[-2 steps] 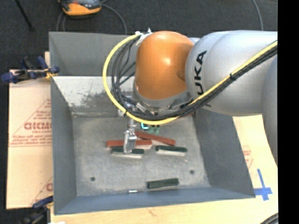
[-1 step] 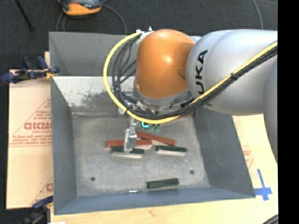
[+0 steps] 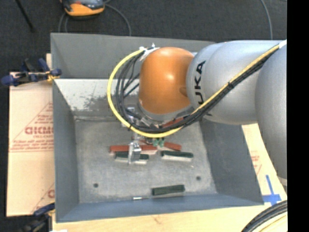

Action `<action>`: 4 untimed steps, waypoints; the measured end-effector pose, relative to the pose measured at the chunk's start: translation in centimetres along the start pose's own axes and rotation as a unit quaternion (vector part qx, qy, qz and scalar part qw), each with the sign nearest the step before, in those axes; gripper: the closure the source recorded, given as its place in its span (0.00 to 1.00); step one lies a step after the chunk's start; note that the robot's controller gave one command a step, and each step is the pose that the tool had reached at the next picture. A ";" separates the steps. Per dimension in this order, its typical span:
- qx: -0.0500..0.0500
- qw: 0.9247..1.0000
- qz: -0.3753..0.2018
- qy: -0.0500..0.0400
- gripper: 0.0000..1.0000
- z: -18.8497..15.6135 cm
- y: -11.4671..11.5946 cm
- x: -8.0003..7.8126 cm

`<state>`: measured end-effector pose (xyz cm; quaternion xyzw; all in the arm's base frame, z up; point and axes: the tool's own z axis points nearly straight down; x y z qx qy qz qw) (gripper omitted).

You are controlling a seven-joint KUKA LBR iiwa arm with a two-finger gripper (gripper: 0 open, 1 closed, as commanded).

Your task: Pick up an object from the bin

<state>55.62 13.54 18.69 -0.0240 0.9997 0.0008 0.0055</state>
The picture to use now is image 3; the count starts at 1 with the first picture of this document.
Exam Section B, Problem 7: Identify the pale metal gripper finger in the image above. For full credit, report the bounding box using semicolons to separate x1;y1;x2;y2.
133;142;142;161
127;142;134;165

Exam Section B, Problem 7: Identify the dark green flat block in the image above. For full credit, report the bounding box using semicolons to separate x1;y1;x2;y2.
160;150;194;162
114;151;151;165
151;184;186;198

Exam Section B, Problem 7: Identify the red-brown flat block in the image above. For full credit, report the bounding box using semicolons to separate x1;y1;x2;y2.
140;139;183;152
109;145;158;154

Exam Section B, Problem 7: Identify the grey metal bin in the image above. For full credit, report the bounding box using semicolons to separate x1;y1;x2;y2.
50;32;265;223

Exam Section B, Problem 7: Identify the brown cardboard board, red print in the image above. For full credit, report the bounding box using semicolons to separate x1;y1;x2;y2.
5;53;288;218

